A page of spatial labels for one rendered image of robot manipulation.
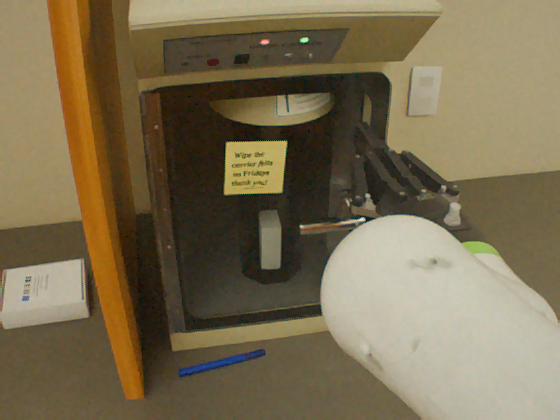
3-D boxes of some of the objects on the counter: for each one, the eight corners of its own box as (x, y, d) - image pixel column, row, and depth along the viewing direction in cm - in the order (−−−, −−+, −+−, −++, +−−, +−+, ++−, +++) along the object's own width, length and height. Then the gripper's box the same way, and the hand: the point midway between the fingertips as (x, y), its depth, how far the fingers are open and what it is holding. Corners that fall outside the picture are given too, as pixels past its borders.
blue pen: (178, 372, 92) (178, 368, 91) (263, 351, 96) (263, 347, 95) (180, 377, 91) (179, 373, 90) (265, 356, 95) (265, 351, 94)
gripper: (497, 205, 58) (409, 103, 77) (376, 220, 56) (311, 109, 75) (482, 264, 62) (403, 153, 81) (368, 282, 60) (309, 161, 79)
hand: (368, 145), depth 75 cm, fingers closed
